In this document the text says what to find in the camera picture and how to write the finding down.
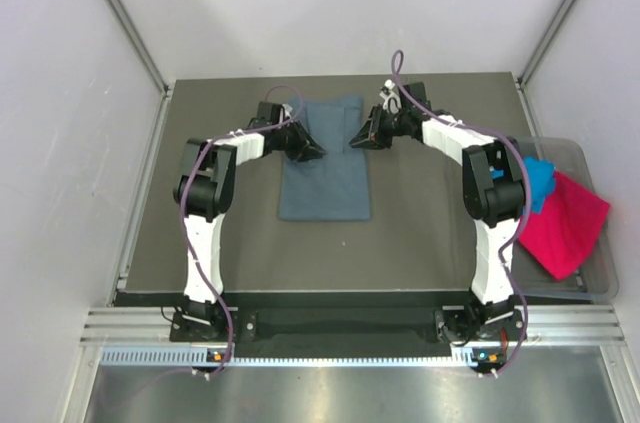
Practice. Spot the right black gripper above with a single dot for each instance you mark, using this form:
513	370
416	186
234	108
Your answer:
371	136

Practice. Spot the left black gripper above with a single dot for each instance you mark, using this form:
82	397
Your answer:
305	147

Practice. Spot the grey-blue t-shirt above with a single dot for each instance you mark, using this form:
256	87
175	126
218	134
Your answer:
335	187

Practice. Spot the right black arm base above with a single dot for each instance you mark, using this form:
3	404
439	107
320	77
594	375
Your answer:
457	327

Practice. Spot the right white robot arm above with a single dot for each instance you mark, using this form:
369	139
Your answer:
491	292

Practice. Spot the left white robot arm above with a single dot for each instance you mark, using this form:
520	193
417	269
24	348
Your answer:
205	190

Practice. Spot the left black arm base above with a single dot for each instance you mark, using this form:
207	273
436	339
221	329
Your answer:
211	325

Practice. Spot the bright blue t-shirt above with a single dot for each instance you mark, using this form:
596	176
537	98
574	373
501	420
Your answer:
540	183

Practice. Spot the magenta t-shirt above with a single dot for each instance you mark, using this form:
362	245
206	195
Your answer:
562	236

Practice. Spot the clear plastic bin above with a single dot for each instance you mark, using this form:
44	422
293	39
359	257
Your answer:
596	278

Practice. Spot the slotted cable duct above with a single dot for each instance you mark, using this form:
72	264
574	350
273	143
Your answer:
210	357

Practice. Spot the front aluminium rail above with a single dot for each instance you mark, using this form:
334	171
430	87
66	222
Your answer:
548	325

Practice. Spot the left aluminium frame post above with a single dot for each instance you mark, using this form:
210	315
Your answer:
135	40

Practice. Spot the aluminium frame post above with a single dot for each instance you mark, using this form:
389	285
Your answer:
135	40
549	35

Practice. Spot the right aluminium frame post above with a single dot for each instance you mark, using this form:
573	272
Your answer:
549	35

